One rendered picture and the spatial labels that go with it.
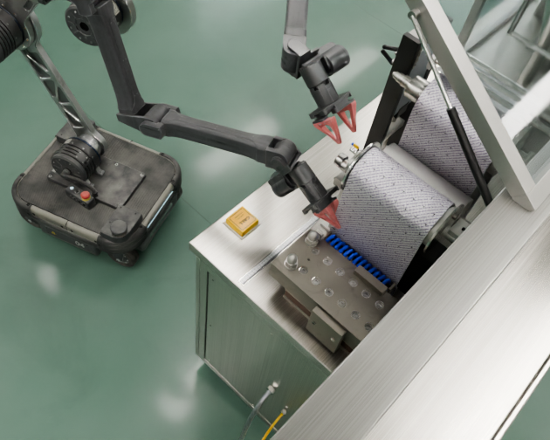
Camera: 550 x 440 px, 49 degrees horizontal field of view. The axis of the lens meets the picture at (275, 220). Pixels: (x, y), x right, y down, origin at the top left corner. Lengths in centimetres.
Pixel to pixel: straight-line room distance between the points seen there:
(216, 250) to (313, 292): 34
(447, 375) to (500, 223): 28
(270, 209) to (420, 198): 56
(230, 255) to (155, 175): 108
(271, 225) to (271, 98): 173
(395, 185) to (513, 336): 47
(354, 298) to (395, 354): 75
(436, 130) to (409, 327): 81
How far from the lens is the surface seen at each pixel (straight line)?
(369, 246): 159
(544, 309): 122
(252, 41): 379
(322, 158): 199
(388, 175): 145
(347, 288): 158
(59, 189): 275
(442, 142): 158
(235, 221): 177
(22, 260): 287
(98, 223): 261
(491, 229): 98
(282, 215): 182
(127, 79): 168
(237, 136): 160
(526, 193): 102
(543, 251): 130
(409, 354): 83
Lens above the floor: 238
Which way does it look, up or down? 55 degrees down
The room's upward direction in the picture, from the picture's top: 11 degrees clockwise
